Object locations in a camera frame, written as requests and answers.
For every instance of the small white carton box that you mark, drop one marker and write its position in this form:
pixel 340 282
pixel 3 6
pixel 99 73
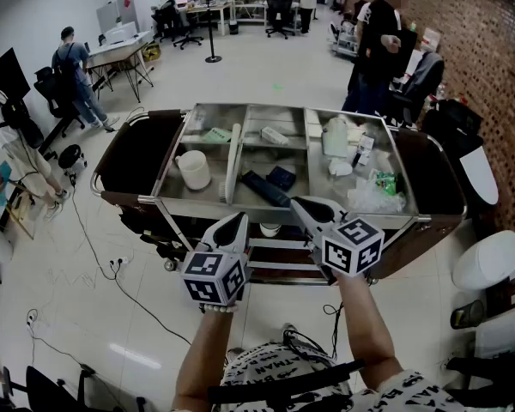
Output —
pixel 274 135

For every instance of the black round stool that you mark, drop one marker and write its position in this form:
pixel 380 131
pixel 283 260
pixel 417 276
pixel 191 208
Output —
pixel 70 157

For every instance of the person's printed white shirt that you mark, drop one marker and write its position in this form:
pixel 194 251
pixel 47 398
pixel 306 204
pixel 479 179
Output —
pixel 279 367

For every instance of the white bowl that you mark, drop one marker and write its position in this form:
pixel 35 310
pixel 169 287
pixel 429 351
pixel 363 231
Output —
pixel 270 228

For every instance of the black office chair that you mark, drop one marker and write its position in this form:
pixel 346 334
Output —
pixel 184 32
pixel 53 97
pixel 279 13

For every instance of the white desk black legs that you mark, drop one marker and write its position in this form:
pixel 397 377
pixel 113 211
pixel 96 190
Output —
pixel 116 52

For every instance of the yellow bag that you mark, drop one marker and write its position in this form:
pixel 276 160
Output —
pixel 151 52

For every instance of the black chair frame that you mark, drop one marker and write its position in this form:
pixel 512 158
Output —
pixel 47 391

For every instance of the long dark blue tube box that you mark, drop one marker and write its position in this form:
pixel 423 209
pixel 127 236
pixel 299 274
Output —
pixel 264 187

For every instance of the white power strip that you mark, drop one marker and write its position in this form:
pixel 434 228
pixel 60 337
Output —
pixel 119 262

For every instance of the black round bin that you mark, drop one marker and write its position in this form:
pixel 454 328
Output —
pixel 468 315

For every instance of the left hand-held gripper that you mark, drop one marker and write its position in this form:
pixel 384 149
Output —
pixel 214 273

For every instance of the clear plastic bag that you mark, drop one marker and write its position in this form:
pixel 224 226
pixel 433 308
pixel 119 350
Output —
pixel 375 202

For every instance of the white plastic bottle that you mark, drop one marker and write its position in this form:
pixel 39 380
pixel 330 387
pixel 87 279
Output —
pixel 335 137

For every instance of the black stanchion pole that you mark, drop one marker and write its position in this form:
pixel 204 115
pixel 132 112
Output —
pixel 212 24

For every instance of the person's left forearm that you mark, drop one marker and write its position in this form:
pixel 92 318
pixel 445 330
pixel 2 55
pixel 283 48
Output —
pixel 204 359

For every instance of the office chair with grey jacket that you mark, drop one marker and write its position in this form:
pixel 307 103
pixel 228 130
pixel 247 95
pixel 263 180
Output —
pixel 425 80

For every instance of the small dark blue pouch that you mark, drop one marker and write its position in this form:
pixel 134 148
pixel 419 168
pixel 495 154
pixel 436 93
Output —
pixel 282 177

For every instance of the person's right forearm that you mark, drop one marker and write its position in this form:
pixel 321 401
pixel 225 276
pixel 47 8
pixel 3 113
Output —
pixel 365 324

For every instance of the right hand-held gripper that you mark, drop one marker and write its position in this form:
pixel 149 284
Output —
pixel 352 247

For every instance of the white mug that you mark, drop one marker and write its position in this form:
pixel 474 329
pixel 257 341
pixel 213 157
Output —
pixel 195 170

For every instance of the white cloth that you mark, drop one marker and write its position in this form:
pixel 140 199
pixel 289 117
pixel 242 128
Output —
pixel 340 167

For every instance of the green snack packet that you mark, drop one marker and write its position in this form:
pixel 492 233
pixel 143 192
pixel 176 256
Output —
pixel 384 182

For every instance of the black bag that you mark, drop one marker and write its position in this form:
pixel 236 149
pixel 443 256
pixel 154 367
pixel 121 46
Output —
pixel 452 122

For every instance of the white cardboard box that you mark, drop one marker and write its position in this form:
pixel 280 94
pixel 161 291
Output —
pixel 430 39

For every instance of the small white carton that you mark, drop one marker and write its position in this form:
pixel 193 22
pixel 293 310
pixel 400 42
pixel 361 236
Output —
pixel 364 148

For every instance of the steel service cart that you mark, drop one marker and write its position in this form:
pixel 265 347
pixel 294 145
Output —
pixel 283 247

